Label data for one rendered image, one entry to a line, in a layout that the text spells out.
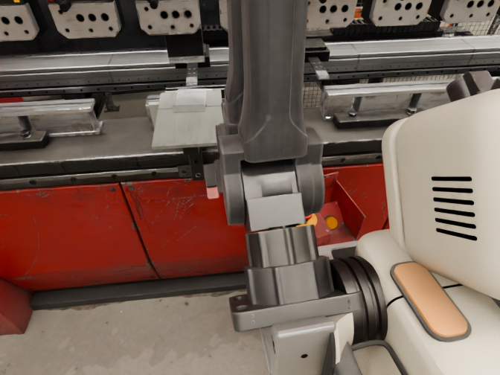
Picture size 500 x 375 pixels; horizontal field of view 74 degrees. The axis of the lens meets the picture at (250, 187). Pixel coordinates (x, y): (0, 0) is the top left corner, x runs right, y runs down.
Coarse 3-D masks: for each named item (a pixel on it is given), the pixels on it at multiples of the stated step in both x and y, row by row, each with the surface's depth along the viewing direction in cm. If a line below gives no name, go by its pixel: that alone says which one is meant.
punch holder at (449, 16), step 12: (432, 0) 94; (444, 0) 89; (456, 0) 86; (468, 0) 87; (480, 0) 87; (492, 0) 88; (432, 12) 94; (444, 12) 89; (456, 12) 89; (468, 12) 89; (480, 12) 89; (492, 12) 90
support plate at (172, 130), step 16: (160, 96) 97; (176, 96) 97; (208, 96) 97; (160, 112) 91; (192, 112) 91; (208, 112) 91; (160, 128) 86; (176, 128) 86; (192, 128) 86; (208, 128) 86; (160, 144) 81; (176, 144) 81; (192, 144) 81; (208, 144) 81
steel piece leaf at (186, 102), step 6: (180, 96) 97; (186, 96) 97; (192, 96) 97; (198, 96) 97; (204, 96) 97; (180, 102) 94; (186, 102) 94; (192, 102) 94; (198, 102) 94; (204, 102) 94; (174, 108) 90; (180, 108) 90; (186, 108) 90; (192, 108) 90; (198, 108) 90; (204, 108) 90
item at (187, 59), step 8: (200, 32) 88; (168, 40) 89; (176, 40) 89; (184, 40) 90; (192, 40) 90; (200, 40) 90; (168, 48) 91; (176, 48) 91; (184, 48) 91; (192, 48) 91; (200, 48) 92; (168, 56) 92; (176, 56) 92; (184, 56) 92; (192, 56) 93; (200, 56) 93
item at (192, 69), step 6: (204, 48) 113; (180, 66) 113; (186, 66) 113; (192, 66) 110; (198, 66) 113; (204, 66) 114; (210, 66) 114; (192, 72) 107; (186, 78) 104; (192, 78) 104; (186, 84) 102; (192, 84) 102
